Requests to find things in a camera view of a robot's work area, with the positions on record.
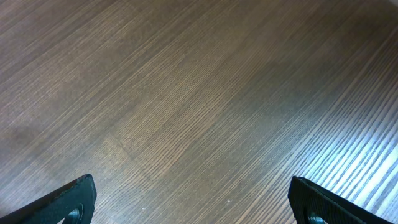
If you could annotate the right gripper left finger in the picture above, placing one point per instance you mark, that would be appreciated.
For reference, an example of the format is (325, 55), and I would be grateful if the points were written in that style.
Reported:
(71, 203)

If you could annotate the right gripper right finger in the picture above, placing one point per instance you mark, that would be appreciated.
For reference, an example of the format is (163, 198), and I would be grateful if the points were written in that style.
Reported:
(312, 203)

